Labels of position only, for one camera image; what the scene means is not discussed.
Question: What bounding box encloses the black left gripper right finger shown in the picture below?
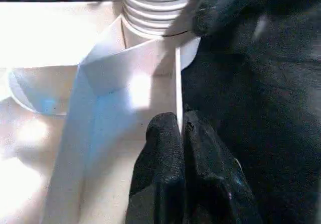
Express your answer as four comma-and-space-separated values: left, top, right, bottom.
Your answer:
183, 110, 265, 224

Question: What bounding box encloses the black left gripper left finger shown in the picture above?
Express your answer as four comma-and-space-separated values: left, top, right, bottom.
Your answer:
125, 112, 184, 224

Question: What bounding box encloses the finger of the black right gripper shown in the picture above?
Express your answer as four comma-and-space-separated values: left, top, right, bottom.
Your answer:
192, 0, 274, 38

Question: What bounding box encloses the white plastic table leg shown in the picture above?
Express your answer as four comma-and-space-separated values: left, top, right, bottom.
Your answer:
119, 0, 202, 38

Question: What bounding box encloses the black work mat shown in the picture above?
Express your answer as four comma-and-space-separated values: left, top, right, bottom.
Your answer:
0, 0, 321, 224

